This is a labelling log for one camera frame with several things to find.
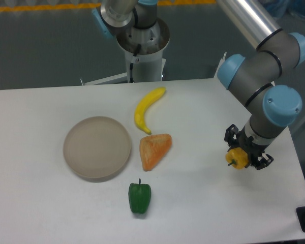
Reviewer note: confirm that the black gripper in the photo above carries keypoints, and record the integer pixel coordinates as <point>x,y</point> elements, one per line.
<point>246,141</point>

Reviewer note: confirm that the yellow bell pepper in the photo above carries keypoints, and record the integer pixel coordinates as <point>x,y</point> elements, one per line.
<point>237,158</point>

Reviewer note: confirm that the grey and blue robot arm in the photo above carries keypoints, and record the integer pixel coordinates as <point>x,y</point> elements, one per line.
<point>272,107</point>

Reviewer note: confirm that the green bell pepper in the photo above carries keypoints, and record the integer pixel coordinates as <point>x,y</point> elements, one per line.
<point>139,196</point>

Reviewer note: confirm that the beige round plate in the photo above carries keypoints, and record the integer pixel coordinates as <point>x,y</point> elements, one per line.
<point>97,148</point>

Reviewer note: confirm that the orange triangular bread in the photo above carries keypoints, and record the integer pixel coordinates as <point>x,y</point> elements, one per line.
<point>152,149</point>

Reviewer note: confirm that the yellow banana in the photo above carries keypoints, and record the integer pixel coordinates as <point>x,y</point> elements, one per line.
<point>143,105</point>

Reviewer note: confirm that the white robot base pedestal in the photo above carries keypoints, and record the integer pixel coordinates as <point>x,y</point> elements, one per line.
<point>143,51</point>

